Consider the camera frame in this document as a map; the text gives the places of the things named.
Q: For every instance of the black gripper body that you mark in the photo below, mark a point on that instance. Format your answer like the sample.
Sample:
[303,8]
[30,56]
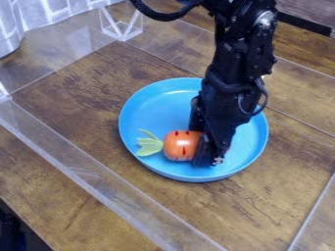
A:
[228,104]

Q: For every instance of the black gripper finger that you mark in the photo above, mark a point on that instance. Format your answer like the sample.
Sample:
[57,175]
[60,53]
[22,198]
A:
[196,116]
[209,153]

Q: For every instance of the orange toy carrot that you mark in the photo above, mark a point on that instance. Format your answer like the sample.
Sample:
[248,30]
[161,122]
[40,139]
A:
[178,145]

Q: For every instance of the blue round tray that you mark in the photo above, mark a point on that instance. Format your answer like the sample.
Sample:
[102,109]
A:
[158,109]

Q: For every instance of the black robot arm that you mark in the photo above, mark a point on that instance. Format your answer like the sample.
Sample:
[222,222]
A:
[245,24]

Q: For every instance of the clear acrylic barrier strip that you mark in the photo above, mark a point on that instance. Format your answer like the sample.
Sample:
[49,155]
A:
[132,205]

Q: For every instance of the white patterned curtain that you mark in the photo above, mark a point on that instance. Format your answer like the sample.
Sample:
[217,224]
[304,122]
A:
[22,15]

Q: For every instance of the clear acrylic corner bracket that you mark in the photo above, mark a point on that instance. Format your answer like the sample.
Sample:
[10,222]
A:
[120,21]

